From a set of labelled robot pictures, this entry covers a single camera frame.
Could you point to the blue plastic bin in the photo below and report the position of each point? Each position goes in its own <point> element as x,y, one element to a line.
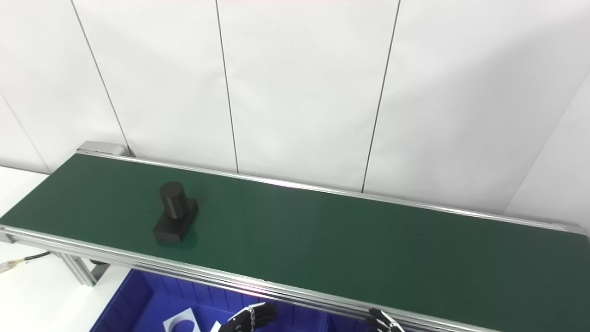
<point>143,309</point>
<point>345,325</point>

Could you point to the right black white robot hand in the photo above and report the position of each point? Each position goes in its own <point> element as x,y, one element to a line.
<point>385,323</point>

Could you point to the white flat plate with hole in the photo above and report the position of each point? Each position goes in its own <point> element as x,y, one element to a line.
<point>174,324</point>

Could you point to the aluminium conveyor leg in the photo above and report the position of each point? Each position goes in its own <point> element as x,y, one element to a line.
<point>83,269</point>

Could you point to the black rectangular box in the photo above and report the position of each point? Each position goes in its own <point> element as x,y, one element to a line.
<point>175,212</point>

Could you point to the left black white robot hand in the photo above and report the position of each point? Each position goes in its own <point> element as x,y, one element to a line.
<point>249,318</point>

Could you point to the grey conveyor end housing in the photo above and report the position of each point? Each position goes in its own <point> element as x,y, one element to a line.
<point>99,148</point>

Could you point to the green conveyor belt aluminium frame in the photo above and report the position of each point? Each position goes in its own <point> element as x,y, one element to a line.
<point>345,240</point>

